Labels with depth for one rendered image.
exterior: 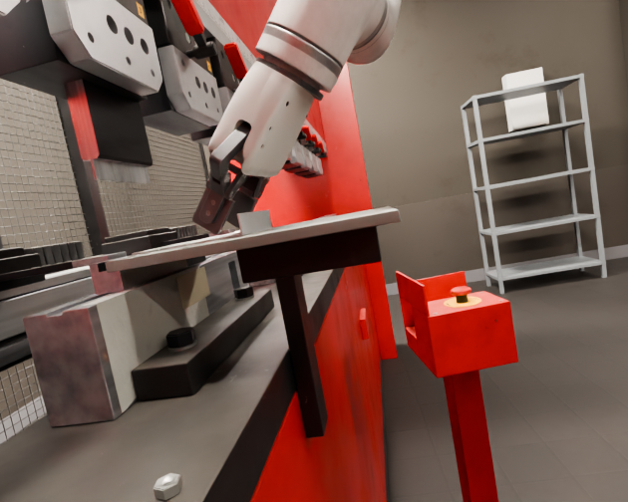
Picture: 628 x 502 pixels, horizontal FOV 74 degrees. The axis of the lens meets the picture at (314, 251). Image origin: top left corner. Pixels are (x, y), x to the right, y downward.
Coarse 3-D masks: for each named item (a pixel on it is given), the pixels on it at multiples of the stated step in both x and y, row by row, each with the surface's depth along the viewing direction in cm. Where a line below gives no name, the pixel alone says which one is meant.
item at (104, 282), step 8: (96, 264) 40; (104, 264) 41; (192, 264) 55; (96, 272) 40; (104, 272) 40; (112, 272) 40; (96, 280) 40; (104, 280) 40; (112, 280) 40; (120, 280) 40; (96, 288) 40; (104, 288) 40; (112, 288) 40; (120, 288) 40
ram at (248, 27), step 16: (192, 0) 65; (208, 0) 73; (224, 0) 83; (240, 0) 96; (256, 0) 115; (272, 0) 143; (208, 16) 71; (224, 16) 81; (240, 16) 94; (256, 16) 111; (208, 32) 70; (240, 32) 91; (256, 32) 108; (320, 128) 236
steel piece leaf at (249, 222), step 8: (240, 216) 41; (248, 216) 43; (256, 216) 45; (264, 216) 47; (240, 224) 41; (248, 224) 42; (256, 224) 44; (264, 224) 47; (240, 232) 41; (248, 232) 42; (200, 240) 44; (208, 240) 42; (160, 248) 43; (168, 248) 43
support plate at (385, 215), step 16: (384, 208) 44; (288, 224) 52; (304, 224) 39; (320, 224) 34; (336, 224) 34; (352, 224) 34; (368, 224) 34; (224, 240) 36; (240, 240) 35; (256, 240) 35; (272, 240) 35; (288, 240) 35; (144, 256) 37; (160, 256) 36; (176, 256) 36; (192, 256) 36
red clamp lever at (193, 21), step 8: (176, 0) 51; (184, 0) 51; (176, 8) 52; (184, 8) 52; (192, 8) 52; (184, 16) 53; (192, 16) 53; (184, 24) 54; (192, 24) 54; (200, 24) 54; (192, 32) 55; (200, 32) 55; (200, 40) 56; (192, 48) 57; (200, 48) 57; (208, 48) 56; (216, 48) 58; (192, 56) 58; (200, 56) 57; (208, 56) 57
